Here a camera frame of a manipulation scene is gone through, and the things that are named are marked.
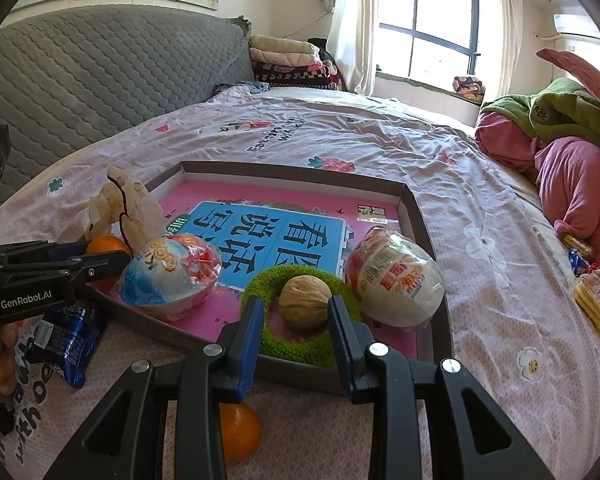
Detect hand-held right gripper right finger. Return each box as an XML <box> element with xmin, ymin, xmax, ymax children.
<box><xmin>328</xmin><ymin>295</ymin><xmax>553</xmax><ymax>480</ymax></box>

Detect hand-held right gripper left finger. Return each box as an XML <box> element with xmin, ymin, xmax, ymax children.
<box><xmin>45</xmin><ymin>296</ymin><xmax>265</xmax><ymax>480</ymax></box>

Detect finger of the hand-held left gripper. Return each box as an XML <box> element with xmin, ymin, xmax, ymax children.
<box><xmin>0</xmin><ymin>240</ymin><xmax>88</xmax><ymax>268</ymax></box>
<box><xmin>0</xmin><ymin>251</ymin><xmax>131</xmax><ymax>283</ymax></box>

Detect orange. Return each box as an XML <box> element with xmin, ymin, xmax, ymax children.
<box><xmin>86</xmin><ymin>235</ymin><xmax>131</xmax><ymax>257</ymax></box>
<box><xmin>219</xmin><ymin>402</ymin><xmax>262</xmax><ymax>465</ymax></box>

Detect green fuzzy ring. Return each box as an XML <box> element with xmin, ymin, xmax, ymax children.
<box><xmin>241</xmin><ymin>266</ymin><xmax>353</xmax><ymax>368</ymax></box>

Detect grey cardboard box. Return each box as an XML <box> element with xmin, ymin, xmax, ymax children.
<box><xmin>82</xmin><ymin>161</ymin><xmax>455</xmax><ymax>397</ymax></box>

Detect blue snack packet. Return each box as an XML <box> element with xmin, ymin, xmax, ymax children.
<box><xmin>22</xmin><ymin>302</ymin><xmax>107</xmax><ymax>388</ymax></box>

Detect walnut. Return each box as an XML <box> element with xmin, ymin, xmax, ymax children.
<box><xmin>278</xmin><ymin>275</ymin><xmax>331</xmax><ymax>332</ymax></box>

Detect blue clear toy egg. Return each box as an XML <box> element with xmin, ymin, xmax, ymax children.
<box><xmin>111</xmin><ymin>232</ymin><xmax>223</xmax><ymax>321</ymax></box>

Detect person's left hand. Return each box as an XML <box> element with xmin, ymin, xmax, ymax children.
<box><xmin>0</xmin><ymin>322</ymin><xmax>21</xmax><ymax>396</ymax></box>

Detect white toy egg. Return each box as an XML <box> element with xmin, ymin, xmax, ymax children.
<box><xmin>344</xmin><ymin>226</ymin><xmax>446</xmax><ymax>328</ymax></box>

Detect pink and blue book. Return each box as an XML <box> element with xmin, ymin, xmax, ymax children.
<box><xmin>92</xmin><ymin>175</ymin><xmax>433</xmax><ymax>361</ymax></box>

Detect grey quilted headboard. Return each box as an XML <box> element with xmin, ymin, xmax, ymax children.
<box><xmin>0</xmin><ymin>4</ymin><xmax>256</xmax><ymax>211</ymax></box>

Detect small blue packet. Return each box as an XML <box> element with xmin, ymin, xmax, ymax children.
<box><xmin>569</xmin><ymin>249</ymin><xmax>591</xmax><ymax>278</ymax></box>

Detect yellow snack packet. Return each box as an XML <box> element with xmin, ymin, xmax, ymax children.
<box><xmin>562</xmin><ymin>235</ymin><xmax>596</xmax><ymax>258</ymax></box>

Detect stack of folded blankets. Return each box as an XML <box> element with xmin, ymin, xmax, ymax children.
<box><xmin>249</xmin><ymin>35</ymin><xmax>345</xmax><ymax>92</ymax></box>

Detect folded patterned clothes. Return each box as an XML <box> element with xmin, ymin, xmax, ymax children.
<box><xmin>452</xmin><ymin>75</ymin><xmax>486</xmax><ymax>101</ymax></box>

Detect pink quilt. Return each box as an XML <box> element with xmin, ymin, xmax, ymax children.
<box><xmin>475</xmin><ymin>110</ymin><xmax>600</xmax><ymax>261</ymax></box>

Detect white curtain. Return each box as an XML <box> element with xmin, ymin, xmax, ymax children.
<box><xmin>326</xmin><ymin>0</ymin><xmax>381</xmax><ymax>96</ymax></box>
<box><xmin>494</xmin><ymin>0</ymin><xmax>525</xmax><ymax>98</ymax></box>

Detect black framed window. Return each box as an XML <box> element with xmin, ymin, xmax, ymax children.
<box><xmin>377</xmin><ymin>0</ymin><xmax>483</xmax><ymax>88</ymax></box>

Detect green blanket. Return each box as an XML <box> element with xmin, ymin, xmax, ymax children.
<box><xmin>480</xmin><ymin>77</ymin><xmax>600</xmax><ymax>181</ymax></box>

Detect pink cushion cover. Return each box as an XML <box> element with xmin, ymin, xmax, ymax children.
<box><xmin>536</xmin><ymin>48</ymin><xmax>600</xmax><ymax>126</ymax></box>

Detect white air conditioner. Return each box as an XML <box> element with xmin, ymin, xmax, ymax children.
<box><xmin>552</xmin><ymin>12</ymin><xmax>600</xmax><ymax>38</ymax></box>

